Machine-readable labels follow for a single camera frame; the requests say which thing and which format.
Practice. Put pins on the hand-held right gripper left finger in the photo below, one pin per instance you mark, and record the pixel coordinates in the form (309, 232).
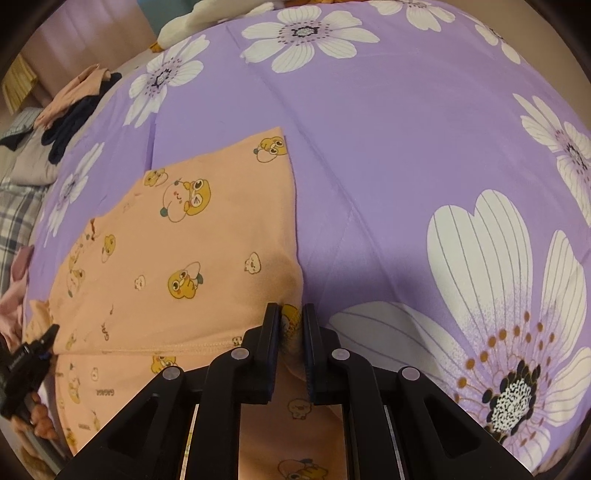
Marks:
(275, 350)

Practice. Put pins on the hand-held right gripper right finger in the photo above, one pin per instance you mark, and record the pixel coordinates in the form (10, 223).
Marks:
(308, 355)

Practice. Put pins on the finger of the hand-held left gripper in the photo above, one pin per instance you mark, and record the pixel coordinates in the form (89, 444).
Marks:
(46, 339)

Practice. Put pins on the orange cartoon-print shirt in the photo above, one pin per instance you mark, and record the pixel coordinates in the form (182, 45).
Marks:
(207, 230)

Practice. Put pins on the person's left hand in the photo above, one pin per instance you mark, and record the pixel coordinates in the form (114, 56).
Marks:
(39, 422)

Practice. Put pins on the pink cloth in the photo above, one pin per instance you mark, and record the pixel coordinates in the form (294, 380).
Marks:
(11, 295)

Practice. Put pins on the plaid blanket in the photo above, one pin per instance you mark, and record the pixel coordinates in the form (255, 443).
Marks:
(18, 217)

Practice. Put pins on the purple floral bedsheet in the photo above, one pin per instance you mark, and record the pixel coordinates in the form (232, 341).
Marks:
(392, 161)

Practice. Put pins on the navy garment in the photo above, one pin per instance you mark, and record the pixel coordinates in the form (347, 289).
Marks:
(69, 129)

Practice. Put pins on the grey striped cloth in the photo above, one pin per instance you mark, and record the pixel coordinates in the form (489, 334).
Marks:
(21, 129)

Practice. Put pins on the peach garment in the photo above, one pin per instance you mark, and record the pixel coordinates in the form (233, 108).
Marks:
(78, 92)

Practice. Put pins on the yellow woven item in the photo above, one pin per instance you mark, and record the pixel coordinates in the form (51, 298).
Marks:
(18, 83)

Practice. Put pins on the cream cloth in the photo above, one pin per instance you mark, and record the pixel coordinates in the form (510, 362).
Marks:
(207, 18)

